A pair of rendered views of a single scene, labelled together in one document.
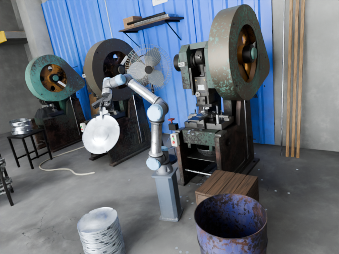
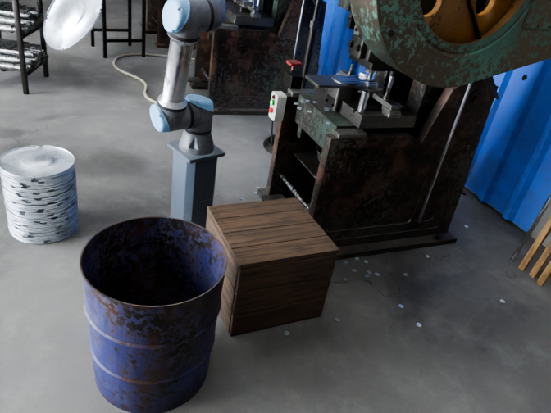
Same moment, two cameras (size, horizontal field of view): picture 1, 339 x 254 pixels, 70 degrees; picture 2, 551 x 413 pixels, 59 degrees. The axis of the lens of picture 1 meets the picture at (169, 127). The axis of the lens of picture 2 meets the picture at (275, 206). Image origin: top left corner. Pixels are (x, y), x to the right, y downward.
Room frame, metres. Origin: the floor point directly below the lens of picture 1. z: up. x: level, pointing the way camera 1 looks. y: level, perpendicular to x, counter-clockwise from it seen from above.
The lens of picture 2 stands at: (0.31, -0.99, 1.40)
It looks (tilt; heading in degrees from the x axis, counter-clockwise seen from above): 31 degrees down; 22
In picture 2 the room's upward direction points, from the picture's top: 10 degrees clockwise
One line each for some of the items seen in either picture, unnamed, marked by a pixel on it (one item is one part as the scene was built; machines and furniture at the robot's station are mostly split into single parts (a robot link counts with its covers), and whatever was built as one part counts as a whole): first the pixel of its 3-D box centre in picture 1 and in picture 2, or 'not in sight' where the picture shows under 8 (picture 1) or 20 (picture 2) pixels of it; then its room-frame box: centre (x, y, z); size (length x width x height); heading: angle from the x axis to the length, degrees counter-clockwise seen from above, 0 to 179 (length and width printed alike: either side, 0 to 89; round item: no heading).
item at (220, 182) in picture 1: (228, 202); (265, 262); (1.76, -0.40, 0.18); 0.40 x 0.38 x 0.35; 142
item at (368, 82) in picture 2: (208, 114); (366, 85); (2.52, -0.43, 0.76); 0.15 x 0.09 x 0.05; 50
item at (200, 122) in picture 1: (200, 122); (332, 93); (2.39, -0.32, 0.72); 0.25 x 0.14 x 0.14; 140
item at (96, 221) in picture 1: (97, 219); (37, 161); (1.56, 0.63, 0.33); 0.29 x 0.29 x 0.01
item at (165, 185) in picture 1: (168, 193); (193, 191); (1.95, 0.10, 0.23); 0.19 x 0.19 x 0.45; 68
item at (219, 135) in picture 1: (238, 138); (405, 170); (2.46, -0.73, 0.45); 0.92 x 0.12 x 0.90; 140
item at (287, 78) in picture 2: (174, 131); (290, 90); (2.55, -0.05, 0.62); 0.10 x 0.06 x 0.20; 50
